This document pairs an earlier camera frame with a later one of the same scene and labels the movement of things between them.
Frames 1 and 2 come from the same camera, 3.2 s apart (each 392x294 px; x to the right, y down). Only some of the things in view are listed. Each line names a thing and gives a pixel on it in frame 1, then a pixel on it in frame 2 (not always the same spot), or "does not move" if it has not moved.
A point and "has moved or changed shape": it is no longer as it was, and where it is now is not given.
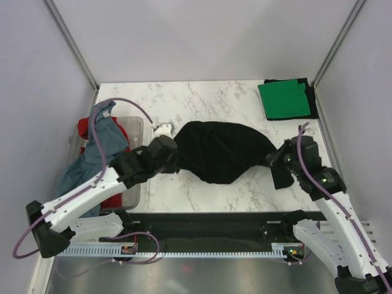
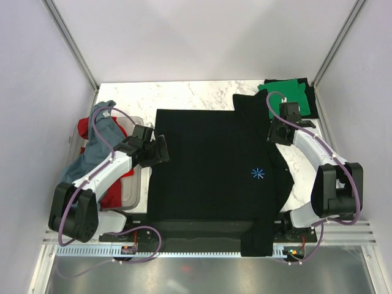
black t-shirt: (222, 152) has moved or changed shape
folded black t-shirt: (310, 95) does not move
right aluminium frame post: (339, 41) does not move
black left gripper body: (170, 167) to (152, 154)
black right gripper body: (283, 161) to (275, 133)
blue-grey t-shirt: (106, 139) does not move
